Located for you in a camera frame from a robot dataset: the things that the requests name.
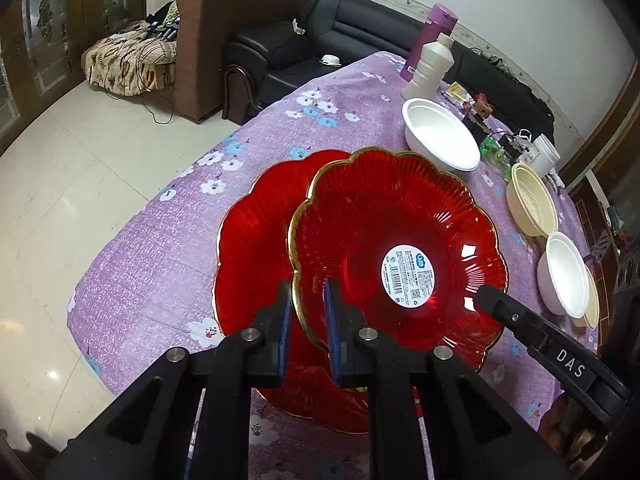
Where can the white mug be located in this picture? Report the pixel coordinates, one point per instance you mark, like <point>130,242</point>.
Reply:
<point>542,152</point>

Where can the wooden door with glass panels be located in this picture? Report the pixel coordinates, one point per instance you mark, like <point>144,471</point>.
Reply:
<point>45,35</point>

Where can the leaf patterned blanket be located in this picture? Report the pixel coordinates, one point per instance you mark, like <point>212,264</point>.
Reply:
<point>120,65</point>

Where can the brown armchair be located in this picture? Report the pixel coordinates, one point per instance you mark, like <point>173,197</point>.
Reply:
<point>210,35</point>

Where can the white face mask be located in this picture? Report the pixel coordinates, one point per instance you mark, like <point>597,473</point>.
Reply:
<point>330,60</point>

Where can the purple thermos bottle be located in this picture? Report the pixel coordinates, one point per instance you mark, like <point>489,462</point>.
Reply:
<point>440,17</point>

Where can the cream ribbed bowl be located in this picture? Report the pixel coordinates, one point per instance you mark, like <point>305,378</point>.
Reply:
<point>530,200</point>
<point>593,305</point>

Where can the red scalloped plate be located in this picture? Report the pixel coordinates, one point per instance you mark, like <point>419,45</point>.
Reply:
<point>250,260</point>

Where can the red plate with white label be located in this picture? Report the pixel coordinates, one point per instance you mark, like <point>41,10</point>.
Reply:
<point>400,210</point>

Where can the yellow snack packet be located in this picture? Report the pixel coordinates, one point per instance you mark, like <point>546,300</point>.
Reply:
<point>457,92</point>

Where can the dark wooden cabinet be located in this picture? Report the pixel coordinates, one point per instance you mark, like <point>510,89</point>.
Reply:
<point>610,170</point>

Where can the white plastic bottle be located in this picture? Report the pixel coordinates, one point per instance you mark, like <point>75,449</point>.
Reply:
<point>427,70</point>

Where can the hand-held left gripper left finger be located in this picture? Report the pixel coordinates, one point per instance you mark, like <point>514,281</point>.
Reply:
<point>285,335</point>

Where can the large white bowl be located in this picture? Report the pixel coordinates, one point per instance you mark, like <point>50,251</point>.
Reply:
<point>435,130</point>

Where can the pile of clothes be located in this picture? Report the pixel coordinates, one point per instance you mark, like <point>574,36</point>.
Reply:
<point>162,22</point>

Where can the small white bowl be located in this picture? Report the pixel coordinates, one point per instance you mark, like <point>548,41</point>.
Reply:
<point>565,275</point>

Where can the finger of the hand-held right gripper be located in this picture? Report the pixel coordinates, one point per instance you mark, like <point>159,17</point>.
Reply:
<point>540,340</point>

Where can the purple floral tablecloth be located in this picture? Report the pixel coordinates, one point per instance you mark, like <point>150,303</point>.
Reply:
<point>175,260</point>

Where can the black leather sofa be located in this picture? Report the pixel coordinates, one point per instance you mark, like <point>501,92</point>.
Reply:
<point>350,25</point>

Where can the green candy wrappers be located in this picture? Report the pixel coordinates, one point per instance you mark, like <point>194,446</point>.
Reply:
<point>495,152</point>

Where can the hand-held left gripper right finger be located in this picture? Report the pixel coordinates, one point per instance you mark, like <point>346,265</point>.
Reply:
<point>334,340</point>

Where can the small wooden toy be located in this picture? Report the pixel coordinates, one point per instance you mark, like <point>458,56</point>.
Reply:
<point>481,107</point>

